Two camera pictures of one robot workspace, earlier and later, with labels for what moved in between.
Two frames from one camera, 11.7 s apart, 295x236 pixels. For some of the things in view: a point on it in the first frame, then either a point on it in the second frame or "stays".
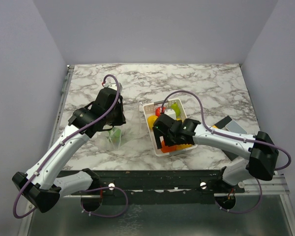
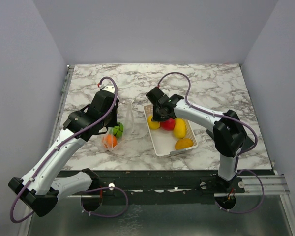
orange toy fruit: (167, 149) → (109, 140)
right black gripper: (158, 133) → (157, 118)
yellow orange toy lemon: (180, 147) stays
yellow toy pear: (151, 120) stays
